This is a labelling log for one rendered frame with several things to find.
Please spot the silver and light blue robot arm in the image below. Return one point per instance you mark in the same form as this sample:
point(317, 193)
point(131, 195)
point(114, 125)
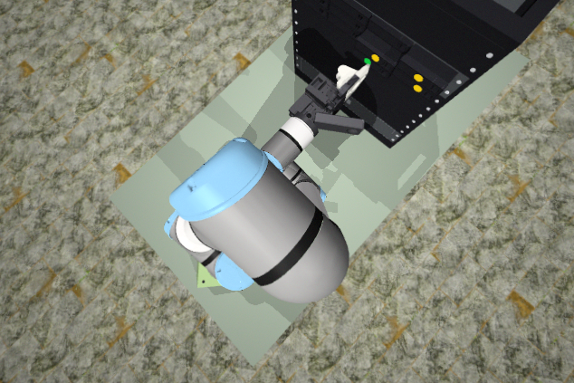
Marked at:
point(260, 212)

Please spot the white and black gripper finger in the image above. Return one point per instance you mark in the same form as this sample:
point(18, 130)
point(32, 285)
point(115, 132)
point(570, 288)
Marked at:
point(348, 79)
point(349, 94)

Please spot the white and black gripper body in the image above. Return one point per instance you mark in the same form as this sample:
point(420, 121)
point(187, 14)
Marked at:
point(319, 96)

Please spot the black server rack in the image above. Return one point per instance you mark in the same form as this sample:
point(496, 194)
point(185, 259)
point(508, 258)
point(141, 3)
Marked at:
point(454, 42)

